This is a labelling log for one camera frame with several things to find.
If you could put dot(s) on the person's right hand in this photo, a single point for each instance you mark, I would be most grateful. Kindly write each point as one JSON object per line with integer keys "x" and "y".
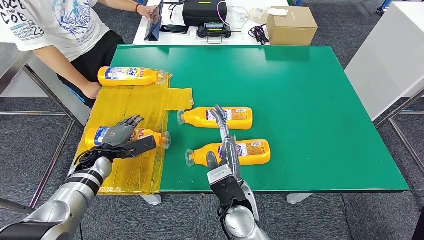
{"x": 91, "y": 90}

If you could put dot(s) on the person's left hand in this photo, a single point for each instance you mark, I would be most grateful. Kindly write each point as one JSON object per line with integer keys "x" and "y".
{"x": 147, "y": 11}

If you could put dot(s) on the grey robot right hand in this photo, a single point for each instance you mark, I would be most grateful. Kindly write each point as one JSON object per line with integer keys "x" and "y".
{"x": 232, "y": 155}

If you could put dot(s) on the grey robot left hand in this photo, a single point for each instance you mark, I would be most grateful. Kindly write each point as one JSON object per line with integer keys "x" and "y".
{"x": 119, "y": 136}

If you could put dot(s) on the orange detergent bottle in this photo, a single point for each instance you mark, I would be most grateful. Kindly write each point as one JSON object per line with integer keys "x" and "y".
{"x": 91, "y": 137}
{"x": 198, "y": 120}
{"x": 255, "y": 157}
{"x": 132, "y": 80}

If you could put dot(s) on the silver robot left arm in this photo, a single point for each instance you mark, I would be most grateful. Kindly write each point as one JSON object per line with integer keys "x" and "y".
{"x": 66, "y": 202}

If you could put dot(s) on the person's left forearm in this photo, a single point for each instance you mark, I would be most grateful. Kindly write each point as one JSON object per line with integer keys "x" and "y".
{"x": 119, "y": 4}

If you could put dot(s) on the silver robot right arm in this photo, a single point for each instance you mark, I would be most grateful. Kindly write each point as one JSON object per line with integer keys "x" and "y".
{"x": 242, "y": 222}

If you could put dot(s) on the person's right forearm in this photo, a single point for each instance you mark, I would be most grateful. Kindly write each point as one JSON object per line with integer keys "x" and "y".
{"x": 63, "y": 71}

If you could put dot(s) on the dark tablet in case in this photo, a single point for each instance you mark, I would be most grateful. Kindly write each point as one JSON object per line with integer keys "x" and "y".
{"x": 154, "y": 23}

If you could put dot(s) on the black smartphone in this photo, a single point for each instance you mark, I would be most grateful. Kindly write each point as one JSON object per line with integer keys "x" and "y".
{"x": 175, "y": 29}

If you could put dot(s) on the yellow taped cardboard mat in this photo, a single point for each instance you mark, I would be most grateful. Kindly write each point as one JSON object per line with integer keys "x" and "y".
{"x": 142, "y": 109}

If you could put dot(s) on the small white earbud case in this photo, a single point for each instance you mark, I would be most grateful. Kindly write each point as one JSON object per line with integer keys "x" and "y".
{"x": 193, "y": 32}

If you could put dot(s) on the black carrying case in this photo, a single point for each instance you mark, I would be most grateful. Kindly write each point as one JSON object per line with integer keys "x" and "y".
{"x": 205, "y": 15}

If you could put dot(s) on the person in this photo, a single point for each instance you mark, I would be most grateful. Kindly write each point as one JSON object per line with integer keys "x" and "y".
{"x": 59, "y": 30}

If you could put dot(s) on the black handheld controller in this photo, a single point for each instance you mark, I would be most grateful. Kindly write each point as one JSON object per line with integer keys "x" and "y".
{"x": 213, "y": 32}

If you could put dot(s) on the white table foot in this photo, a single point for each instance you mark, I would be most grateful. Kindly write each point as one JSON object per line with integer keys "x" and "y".
{"x": 151, "y": 199}
{"x": 298, "y": 198}

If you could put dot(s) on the plastic bag with adapter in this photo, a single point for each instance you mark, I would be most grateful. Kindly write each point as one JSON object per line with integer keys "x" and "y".
{"x": 258, "y": 15}

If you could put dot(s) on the white paper sheet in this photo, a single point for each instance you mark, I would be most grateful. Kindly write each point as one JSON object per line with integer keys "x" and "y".
{"x": 277, "y": 12}

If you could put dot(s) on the brown cardboard box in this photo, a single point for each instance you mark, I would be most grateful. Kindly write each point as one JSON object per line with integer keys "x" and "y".
{"x": 291, "y": 30}

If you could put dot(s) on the white table with metal legs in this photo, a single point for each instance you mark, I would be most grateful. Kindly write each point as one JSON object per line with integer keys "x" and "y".
{"x": 381, "y": 66}

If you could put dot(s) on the blue wheeled base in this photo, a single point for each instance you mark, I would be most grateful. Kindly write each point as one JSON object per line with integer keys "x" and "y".
{"x": 384, "y": 5}

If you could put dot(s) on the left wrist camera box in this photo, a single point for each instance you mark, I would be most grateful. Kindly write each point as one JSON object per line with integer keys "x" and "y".
{"x": 139, "y": 147}

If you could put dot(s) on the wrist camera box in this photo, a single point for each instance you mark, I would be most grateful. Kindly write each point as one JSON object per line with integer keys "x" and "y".
{"x": 225, "y": 192}
{"x": 139, "y": 147}

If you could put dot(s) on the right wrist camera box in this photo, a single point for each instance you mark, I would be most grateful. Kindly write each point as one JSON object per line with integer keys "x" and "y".
{"x": 225, "y": 192}

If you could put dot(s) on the steel frame table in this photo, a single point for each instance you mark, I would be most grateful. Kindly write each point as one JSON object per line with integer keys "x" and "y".
{"x": 16, "y": 205}

